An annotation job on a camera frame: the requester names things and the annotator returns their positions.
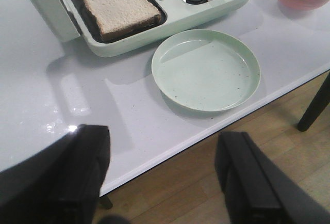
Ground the mint green breakfast maker base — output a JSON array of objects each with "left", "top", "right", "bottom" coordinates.
[{"left": 62, "top": 0, "right": 249, "bottom": 57}]

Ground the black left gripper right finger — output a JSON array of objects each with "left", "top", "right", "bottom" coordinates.
[{"left": 214, "top": 132, "right": 329, "bottom": 223}]

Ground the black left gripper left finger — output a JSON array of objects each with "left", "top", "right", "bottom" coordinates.
[{"left": 1, "top": 125, "right": 110, "bottom": 223}]

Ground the mint green round plate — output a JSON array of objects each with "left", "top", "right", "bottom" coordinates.
[{"left": 151, "top": 29, "right": 260, "bottom": 112}]

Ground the mint green hinged lid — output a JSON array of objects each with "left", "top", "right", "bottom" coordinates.
[{"left": 30, "top": 0, "right": 80, "bottom": 42}]

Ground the black table leg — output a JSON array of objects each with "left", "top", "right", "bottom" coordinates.
[{"left": 297, "top": 74, "right": 329, "bottom": 132}]

